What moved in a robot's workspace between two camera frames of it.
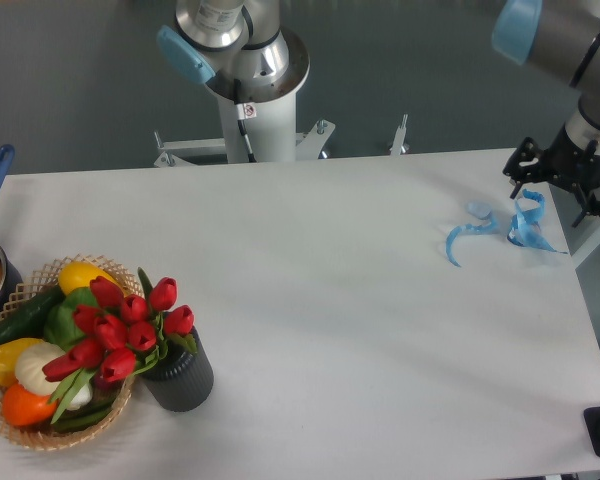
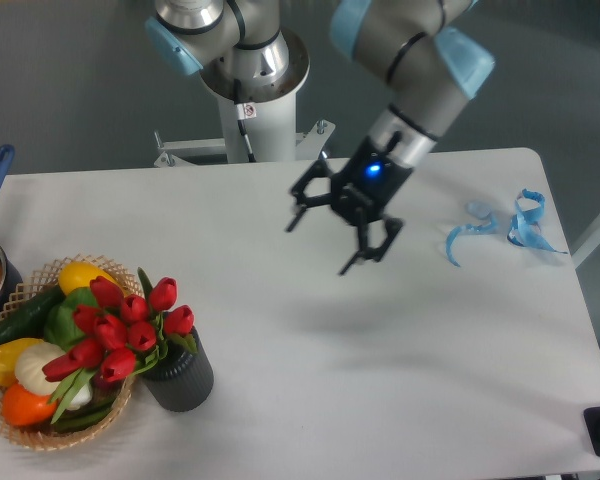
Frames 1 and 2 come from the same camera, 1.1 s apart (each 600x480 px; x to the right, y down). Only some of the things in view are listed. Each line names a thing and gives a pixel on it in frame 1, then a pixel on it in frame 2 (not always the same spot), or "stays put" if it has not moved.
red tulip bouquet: (118, 337) stays put
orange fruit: (26, 409) stays put
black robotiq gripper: (569, 160) → (367, 184)
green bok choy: (60, 326) stays put
